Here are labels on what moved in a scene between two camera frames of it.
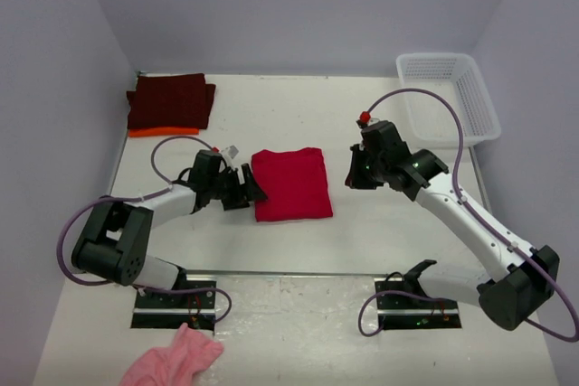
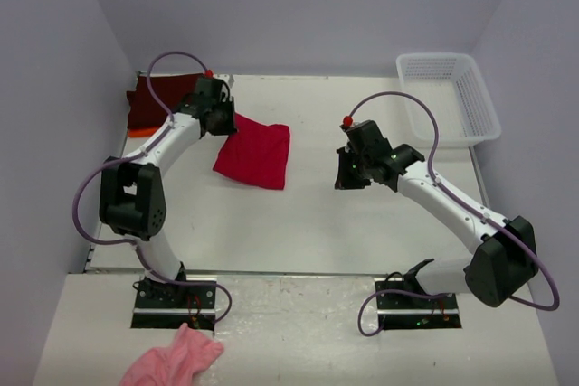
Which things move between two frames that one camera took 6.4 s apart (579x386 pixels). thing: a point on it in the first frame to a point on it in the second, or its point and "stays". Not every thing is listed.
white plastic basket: (455, 76) stays
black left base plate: (171, 310) stays
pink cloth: (180, 365) stays
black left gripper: (239, 198) to (226, 101)
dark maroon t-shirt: (172, 101) stays
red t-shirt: (295, 183) to (256, 153)
